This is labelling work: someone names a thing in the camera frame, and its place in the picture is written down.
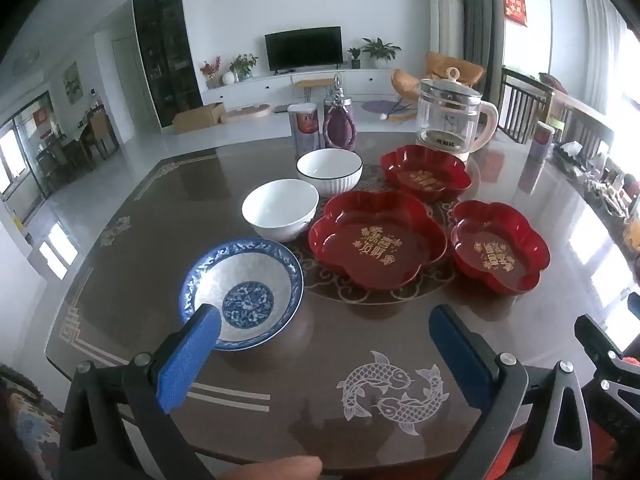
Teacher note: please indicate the large red flower-shaped plate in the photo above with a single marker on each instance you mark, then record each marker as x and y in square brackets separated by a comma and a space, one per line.
[375, 265]

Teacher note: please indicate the dark wooden chair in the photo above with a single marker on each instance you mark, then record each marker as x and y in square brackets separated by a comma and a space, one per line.
[582, 130]
[520, 105]

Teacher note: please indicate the red flowers in vase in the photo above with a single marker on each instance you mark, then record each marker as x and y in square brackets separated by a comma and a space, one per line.
[211, 72]

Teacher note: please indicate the white ribbed bowl black rim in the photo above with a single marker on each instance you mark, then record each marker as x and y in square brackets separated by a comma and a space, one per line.
[330, 182]

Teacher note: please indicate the small red flower-shaped plate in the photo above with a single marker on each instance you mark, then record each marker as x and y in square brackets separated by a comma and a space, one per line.
[495, 260]
[425, 180]

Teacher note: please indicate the grey curtain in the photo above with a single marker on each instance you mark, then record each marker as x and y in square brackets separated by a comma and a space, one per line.
[475, 15]

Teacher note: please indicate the white low television cabinet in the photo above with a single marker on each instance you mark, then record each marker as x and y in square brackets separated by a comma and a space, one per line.
[360, 80]

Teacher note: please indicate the tall black display cabinet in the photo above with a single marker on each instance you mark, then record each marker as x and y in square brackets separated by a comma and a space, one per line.
[167, 55]

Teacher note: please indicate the purple round floor mat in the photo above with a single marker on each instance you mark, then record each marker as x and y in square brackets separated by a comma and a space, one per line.
[380, 107]

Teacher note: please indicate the red knit garment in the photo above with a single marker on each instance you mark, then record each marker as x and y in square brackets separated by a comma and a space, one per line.
[615, 460]

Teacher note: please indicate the cardboard box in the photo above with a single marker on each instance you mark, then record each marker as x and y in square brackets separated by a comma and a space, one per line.
[197, 117]

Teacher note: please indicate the white sheer curtain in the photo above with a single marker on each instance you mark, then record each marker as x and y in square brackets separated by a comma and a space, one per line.
[602, 50]

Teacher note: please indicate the covered standing air conditioner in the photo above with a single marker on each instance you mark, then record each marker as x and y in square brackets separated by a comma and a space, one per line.
[444, 15]

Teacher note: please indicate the silver red tin canister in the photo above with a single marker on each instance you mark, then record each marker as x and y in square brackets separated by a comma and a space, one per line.
[304, 130]

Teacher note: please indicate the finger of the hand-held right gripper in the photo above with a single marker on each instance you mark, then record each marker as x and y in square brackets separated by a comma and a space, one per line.
[597, 342]
[633, 303]

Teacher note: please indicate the person's left hand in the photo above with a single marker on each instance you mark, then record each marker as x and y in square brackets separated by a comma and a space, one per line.
[280, 469]

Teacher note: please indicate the glass electric kettle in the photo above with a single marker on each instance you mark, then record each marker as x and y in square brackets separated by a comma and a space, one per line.
[445, 115]

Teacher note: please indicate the black flat television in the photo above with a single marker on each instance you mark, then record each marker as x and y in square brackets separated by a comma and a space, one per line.
[304, 49]

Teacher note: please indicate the blue patterned shallow plate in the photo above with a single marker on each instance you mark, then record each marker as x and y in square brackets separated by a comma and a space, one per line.
[250, 270]

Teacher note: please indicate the purple jar with metal clasp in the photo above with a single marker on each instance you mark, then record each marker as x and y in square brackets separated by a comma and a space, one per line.
[340, 127]

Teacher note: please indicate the beige oval pad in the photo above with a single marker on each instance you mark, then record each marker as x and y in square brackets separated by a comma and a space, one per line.
[245, 111]

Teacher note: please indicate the small green potted plant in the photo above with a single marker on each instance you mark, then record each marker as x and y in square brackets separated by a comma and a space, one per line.
[355, 57]

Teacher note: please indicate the large green potted plant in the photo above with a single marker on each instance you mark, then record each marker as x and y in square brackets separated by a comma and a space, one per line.
[381, 51]

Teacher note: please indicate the small lavender canister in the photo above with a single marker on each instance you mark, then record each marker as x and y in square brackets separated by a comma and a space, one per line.
[542, 140]

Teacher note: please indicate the patterned seat cushion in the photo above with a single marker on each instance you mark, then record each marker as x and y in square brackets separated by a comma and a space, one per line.
[25, 425]

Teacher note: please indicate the wooden stool with metal legs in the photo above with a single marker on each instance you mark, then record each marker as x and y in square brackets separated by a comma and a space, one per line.
[312, 83]

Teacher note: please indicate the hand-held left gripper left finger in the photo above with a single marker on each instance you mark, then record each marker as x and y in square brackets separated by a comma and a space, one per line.
[190, 355]

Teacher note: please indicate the red wall hanging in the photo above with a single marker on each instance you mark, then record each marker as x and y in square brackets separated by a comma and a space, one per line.
[515, 5]

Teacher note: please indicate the green plant in vase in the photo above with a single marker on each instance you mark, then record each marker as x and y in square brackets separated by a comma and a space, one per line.
[244, 66]

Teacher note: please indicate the white bowl blue floral print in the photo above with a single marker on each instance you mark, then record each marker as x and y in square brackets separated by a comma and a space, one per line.
[280, 210]

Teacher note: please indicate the tissue box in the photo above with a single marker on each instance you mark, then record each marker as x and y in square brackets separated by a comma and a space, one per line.
[569, 147]

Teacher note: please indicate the framed wall picture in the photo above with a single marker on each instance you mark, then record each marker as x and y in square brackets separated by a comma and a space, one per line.
[72, 83]

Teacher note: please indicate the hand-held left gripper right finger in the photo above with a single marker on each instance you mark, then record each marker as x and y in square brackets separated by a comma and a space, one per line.
[462, 355]

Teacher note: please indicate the brown dining chair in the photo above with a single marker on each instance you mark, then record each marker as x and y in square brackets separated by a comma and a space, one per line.
[100, 135]

